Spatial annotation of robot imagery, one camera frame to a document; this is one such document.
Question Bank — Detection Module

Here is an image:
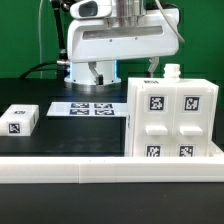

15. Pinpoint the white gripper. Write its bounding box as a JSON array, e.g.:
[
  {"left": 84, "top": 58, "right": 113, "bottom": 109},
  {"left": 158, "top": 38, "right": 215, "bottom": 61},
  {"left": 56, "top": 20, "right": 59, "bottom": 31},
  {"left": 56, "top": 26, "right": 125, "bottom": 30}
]
[{"left": 67, "top": 0, "right": 179, "bottom": 85}]

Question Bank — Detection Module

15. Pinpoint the white cabinet body box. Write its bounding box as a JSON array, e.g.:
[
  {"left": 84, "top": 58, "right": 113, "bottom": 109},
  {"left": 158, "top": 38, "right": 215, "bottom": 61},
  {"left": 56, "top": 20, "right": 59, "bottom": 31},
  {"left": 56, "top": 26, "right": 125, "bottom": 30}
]
[{"left": 125, "top": 64, "right": 218, "bottom": 157}]

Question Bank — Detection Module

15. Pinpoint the white cabinet top block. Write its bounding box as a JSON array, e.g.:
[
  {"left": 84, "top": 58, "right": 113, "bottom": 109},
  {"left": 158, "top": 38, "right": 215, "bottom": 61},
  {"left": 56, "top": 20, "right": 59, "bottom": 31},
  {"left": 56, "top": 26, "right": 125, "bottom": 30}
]
[{"left": 0, "top": 104, "right": 39, "bottom": 136}]

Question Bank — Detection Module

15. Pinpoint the white cabinet door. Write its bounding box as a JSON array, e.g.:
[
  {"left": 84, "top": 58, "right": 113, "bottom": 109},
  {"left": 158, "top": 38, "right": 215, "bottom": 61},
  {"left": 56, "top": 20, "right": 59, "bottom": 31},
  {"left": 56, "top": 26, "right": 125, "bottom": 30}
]
[
  {"left": 173, "top": 80, "right": 214, "bottom": 157},
  {"left": 134, "top": 84, "right": 175, "bottom": 157}
]

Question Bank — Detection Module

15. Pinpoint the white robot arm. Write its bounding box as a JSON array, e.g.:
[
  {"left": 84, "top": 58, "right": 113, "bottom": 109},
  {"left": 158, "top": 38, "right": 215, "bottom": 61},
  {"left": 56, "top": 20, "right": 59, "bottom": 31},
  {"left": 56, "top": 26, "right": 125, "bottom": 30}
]
[{"left": 65, "top": 0, "right": 180, "bottom": 91}]

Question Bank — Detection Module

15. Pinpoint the white base tag plate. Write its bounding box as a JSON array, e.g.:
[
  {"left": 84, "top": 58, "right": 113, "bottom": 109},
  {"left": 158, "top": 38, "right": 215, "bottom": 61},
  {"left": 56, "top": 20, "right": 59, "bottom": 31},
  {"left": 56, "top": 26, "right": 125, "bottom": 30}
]
[{"left": 47, "top": 102, "right": 127, "bottom": 117}]

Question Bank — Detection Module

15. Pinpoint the white L-shaped fence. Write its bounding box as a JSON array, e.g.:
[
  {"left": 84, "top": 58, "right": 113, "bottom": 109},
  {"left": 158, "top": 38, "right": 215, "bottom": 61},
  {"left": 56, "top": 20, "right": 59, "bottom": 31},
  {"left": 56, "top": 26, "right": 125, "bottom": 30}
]
[{"left": 0, "top": 145, "right": 224, "bottom": 184}]

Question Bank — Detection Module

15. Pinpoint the black cable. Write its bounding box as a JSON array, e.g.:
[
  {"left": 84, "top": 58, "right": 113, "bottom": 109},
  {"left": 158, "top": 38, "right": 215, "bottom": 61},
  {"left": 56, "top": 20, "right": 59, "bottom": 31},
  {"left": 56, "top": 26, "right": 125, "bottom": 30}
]
[{"left": 18, "top": 61, "right": 62, "bottom": 80}]

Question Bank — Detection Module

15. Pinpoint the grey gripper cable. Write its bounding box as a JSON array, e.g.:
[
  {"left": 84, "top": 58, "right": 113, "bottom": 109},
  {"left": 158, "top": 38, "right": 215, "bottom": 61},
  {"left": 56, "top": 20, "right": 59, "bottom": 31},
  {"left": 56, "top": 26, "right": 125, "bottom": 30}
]
[{"left": 154, "top": 0, "right": 186, "bottom": 44}]

